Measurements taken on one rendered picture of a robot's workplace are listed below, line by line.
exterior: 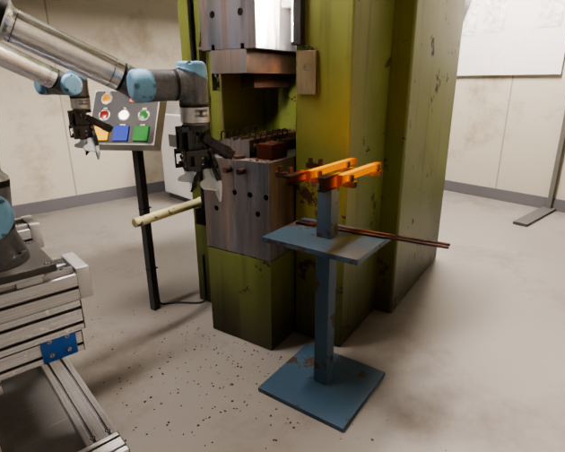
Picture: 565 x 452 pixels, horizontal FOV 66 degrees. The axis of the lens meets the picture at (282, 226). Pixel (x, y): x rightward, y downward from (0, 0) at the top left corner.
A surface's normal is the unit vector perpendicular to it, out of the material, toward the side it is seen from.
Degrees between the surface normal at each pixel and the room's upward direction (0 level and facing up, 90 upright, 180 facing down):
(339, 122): 90
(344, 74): 90
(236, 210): 90
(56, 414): 0
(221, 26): 90
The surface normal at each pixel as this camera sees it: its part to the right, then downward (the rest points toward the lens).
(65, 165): 0.66, 0.23
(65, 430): 0.00, -0.95
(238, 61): -0.54, 0.27
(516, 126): -0.75, 0.22
